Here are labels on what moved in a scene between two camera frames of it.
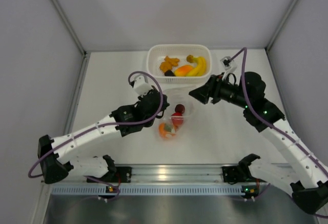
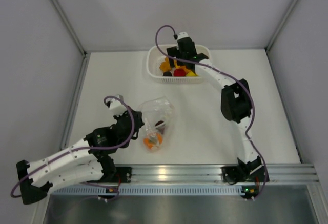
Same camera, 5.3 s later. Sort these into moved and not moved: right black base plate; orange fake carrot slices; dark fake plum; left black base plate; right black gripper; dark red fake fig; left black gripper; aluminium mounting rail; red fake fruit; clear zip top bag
Moved: orange fake carrot slices; left black gripper; dark red fake fig; red fake fruit; clear zip top bag; right black gripper
Not moved: aluminium mounting rail; dark fake plum; left black base plate; right black base plate
